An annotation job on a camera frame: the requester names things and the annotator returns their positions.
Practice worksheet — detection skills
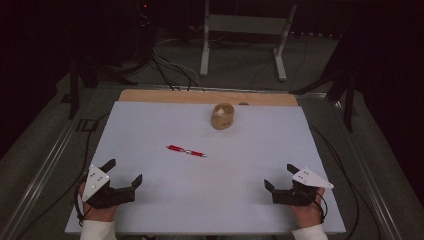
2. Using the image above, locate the grey metal stand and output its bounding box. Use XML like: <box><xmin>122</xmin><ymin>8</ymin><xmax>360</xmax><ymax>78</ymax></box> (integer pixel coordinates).
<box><xmin>199</xmin><ymin>0</ymin><xmax>299</xmax><ymax>83</ymax></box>

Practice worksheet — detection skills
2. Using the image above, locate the person's left hand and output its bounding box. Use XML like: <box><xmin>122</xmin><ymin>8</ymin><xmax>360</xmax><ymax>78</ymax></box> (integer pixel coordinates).
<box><xmin>78</xmin><ymin>181</ymin><xmax>118</xmax><ymax>223</ymax></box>

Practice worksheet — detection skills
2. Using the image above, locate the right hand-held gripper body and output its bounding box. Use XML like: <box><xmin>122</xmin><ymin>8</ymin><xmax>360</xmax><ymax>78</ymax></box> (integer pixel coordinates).
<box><xmin>271</xmin><ymin>167</ymin><xmax>335</xmax><ymax>207</ymax></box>

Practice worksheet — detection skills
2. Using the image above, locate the aluminium floor rail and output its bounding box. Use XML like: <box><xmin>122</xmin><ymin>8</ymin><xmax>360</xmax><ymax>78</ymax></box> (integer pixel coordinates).
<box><xmin>96</xmin><ymin>82</ymin><xmax>329</xmax><ymax>98</ymax></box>
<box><xmin>329</xmin><ymin>98</ymin><xmax>404</xmax><ymax>240</ymax></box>
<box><xmin>0</xmin><ymin>99</ymin><xmax>101</xmax><ymax>240</ymax></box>

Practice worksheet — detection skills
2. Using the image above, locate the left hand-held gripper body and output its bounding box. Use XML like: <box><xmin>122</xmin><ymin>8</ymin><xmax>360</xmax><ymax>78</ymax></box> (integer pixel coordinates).
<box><xmin>81</xmin><ymin>164</ymin><xmax>137</xmax><ymax>210</ymax></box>

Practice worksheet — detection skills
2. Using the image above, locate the person's right hand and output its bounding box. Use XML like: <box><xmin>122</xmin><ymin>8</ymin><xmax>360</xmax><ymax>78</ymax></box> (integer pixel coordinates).
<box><xmin>289</xmin><ymin>187</ymin><xmax>326</xmax><ymax>230</ymax></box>

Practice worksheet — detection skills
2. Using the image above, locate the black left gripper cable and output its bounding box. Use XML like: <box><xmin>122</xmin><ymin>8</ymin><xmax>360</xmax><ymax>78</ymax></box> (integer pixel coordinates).
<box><xmin>73</xmin><ymin>171</ymin><xmax>91</xmax><ymax>228</ymax></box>

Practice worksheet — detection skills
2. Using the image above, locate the wooden table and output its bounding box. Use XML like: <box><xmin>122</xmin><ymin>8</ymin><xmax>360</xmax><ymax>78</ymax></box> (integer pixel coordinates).
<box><xmin>118</xmin><ymin>88</ymin><xmax>299</xmax><ymax>107</ymax></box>

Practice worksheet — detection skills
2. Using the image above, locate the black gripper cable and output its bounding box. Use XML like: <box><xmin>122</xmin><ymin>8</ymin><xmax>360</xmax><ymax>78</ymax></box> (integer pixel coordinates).
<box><xmin>309</xmin><ymin>190</ymin><xmax>329</xmax><ymax>224</ymax></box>
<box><xmin>73</xmin><ymin>171</ymin><xmax>91</xmax><ymax>228</ymax></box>

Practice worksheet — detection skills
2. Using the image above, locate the red pen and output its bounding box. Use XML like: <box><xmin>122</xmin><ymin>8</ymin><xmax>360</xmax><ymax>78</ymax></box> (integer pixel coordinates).
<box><xmin>166</xmin><ymin>144</ymin><xmax>208</xmax><ymax>158</ymax></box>

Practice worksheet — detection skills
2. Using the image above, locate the bundle of black cables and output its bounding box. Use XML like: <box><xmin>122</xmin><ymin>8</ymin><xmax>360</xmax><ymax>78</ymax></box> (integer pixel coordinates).
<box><xmin>146</xmin><ymin>49</ymin><xmax>194</xmax><ymax>92</ymax></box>

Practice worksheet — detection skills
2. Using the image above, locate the white table mat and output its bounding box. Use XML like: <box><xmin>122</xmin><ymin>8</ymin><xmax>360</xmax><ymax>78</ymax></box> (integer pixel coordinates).
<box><xmin>64</xmin><ymin>100</ymin><xmax>347</xmax><ymax>235</ymax></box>

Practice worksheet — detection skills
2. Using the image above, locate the black tripod stand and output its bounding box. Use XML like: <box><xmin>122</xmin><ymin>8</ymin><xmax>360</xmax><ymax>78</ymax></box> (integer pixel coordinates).
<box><xmin>67</xmin><ymin>46</ymin><xmax>138</xmax><ymax>120</ymax></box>
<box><xmin>289</xmin><ymin>33</ymin><xmax>357</xmax><ymax>133</ymax></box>

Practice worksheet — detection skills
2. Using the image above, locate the round wooden pen holder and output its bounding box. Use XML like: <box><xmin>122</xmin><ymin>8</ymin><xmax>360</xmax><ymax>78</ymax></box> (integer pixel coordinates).
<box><xmin>210</xmin><ymin>102</ymin><xmax>235</xmax><ymax>131</ymax></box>

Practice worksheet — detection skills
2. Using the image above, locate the white floor cable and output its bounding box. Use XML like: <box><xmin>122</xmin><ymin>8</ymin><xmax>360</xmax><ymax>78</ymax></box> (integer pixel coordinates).
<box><xmin>152</xmin><ymin>38</ymin><xmax>205</xmax><ymax>92</ymax></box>

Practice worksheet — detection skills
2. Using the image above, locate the dark device with red light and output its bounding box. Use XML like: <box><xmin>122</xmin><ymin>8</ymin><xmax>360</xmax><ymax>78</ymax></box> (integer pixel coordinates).
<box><xmin>134</xmin><ymin>0</ymin><xmax>156</xmax><ymax>28</ymax></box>

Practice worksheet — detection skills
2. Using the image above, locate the black floor cable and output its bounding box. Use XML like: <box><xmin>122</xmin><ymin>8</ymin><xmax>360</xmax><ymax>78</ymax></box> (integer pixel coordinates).
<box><xmin>308</xmin><ymin>123</ymin><xmax>382</xmax><ymax>240</ymax></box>
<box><xmin>14</xmin><ymin>113</ymin><xmax>111</xmax><ymax>240</ymax></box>

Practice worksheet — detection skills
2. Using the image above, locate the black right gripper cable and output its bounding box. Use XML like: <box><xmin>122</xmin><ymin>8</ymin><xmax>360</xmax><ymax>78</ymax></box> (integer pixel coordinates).
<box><xmin>309</xmin><ymin>190</ymin><xmax>329</xmax><ymax>224</ymax></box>

